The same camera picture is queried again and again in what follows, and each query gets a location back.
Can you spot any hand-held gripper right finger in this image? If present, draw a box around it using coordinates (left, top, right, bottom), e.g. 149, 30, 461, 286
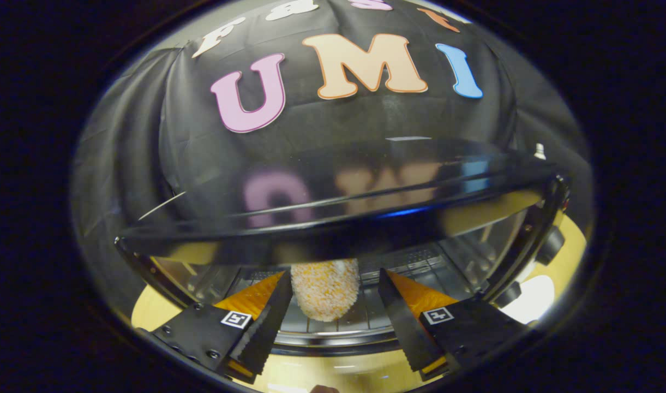
377, 268, 530, 383

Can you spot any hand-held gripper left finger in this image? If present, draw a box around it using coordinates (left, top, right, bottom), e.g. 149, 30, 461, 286
135, 271, 293, 384

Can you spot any breaded oval croquette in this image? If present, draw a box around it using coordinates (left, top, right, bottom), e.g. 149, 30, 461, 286
291, 258, 361, 323

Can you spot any black toaster oven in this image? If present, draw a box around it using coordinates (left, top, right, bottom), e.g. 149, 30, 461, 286
113, 136, 576, 358

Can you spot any white plate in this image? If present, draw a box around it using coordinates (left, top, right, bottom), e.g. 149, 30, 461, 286
502, 275, 556, 325

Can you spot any black backdrop cloth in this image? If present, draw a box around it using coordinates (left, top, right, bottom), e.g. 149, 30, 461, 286
71, 0, 592, 306

